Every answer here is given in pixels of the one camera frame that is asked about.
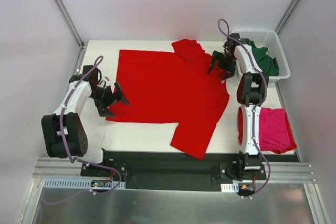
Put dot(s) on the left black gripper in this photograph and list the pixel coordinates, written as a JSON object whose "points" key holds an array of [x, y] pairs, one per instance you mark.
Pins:
{"points": [[107, 98]]}

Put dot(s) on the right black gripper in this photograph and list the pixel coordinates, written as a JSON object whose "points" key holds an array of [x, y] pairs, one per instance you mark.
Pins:
{"points": [[224, 63]]}

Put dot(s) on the white plastic basket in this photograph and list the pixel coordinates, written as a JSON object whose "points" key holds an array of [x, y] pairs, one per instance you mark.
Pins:
{"points": [[268, 38]]}

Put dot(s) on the red t shirt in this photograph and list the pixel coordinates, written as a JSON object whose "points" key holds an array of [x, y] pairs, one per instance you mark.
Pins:
{"points": [[173, 87], [291, 142]]}

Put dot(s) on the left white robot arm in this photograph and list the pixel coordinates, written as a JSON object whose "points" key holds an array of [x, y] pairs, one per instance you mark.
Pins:
{"points": [[63, 130]]}

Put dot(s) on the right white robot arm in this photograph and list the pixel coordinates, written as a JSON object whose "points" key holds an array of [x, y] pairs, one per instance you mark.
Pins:
{"points": [[251, 94]]}

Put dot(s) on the green t shirt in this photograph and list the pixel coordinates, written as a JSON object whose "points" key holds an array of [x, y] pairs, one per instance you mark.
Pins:
{"points": [[265, 62]]}

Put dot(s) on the folded red t shirt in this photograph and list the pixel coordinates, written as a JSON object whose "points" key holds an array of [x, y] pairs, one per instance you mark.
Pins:
{"points": [[291, 142]]}

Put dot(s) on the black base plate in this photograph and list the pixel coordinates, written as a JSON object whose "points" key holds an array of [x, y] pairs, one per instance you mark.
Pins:
{"points": [[178, 171]]}

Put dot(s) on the left white cable duct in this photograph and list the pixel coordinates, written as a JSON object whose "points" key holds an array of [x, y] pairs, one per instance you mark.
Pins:
{"points": [[68, 183]]}

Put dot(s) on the white cable duct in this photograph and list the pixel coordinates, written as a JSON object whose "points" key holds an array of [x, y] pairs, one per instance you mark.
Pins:
{"points": [[230, 188], [68, 183]]}

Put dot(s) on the aluminium rail frame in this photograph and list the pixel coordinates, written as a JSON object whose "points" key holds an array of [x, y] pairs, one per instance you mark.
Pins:
{"points": [[288, 195]]}

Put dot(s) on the right white cable duct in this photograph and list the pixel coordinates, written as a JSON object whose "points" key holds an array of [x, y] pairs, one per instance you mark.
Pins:
{"points": [[230, 188]]}

